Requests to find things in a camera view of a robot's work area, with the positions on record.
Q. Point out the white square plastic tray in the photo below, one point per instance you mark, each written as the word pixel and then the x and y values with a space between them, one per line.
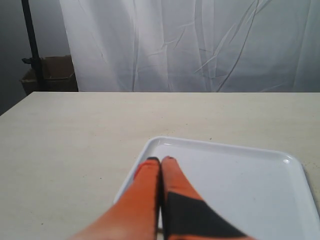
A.
pixel 263 192

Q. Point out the black orange left gripper right finger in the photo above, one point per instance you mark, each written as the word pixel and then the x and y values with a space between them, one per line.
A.
pixel 185 214

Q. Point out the brown cardboard box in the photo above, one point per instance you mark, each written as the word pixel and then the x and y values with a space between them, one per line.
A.
pixel 58 72

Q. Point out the white wrinkled backdrop curtain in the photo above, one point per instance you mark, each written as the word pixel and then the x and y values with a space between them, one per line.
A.
pixel 194 45

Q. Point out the black metal stand pole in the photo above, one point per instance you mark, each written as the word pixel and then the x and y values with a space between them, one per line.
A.
pixel 35 60

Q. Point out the black orange left gripper left finger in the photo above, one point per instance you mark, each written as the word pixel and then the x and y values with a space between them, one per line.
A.
pixel 136 213

